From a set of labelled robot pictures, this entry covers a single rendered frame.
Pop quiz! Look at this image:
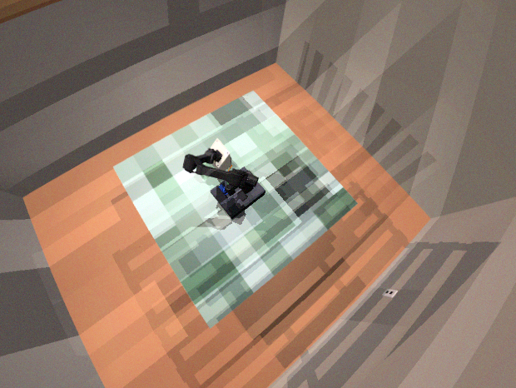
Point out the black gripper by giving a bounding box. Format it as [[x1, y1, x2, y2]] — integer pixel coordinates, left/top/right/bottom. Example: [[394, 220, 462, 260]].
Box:
[[225, 171, 254, 196]]

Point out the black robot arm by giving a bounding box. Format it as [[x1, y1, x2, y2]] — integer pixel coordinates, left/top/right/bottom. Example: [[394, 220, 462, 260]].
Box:
[[182, 148, 259, 194]]

